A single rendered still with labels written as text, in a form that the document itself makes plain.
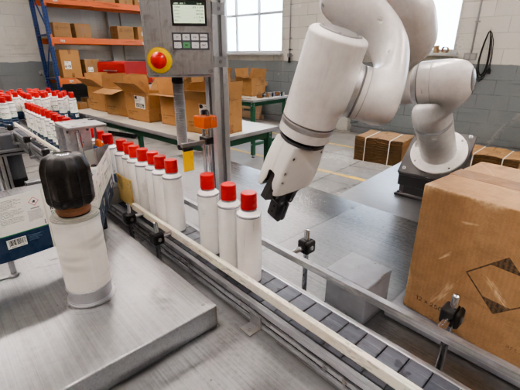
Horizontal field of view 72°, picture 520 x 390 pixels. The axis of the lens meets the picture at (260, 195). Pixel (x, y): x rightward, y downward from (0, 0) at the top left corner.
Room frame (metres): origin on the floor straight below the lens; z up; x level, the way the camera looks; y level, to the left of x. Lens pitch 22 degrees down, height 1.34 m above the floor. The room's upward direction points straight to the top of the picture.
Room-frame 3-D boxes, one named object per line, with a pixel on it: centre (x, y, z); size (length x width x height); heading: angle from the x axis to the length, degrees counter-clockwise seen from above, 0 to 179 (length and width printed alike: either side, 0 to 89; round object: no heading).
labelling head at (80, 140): (1.10, 0.55, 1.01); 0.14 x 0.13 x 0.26; 43
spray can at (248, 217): (0.66, 0.02, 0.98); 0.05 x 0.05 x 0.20
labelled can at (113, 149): (1.21, 0.52, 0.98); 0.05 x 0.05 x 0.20
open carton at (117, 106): (3.60, 1.34, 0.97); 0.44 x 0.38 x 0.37; 143
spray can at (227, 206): (0.71, 0.07, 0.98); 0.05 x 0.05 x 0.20
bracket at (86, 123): (1.09, 0.55, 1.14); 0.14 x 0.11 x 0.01; 43
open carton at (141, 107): (3.31, 1.01, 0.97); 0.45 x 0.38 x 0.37; 141
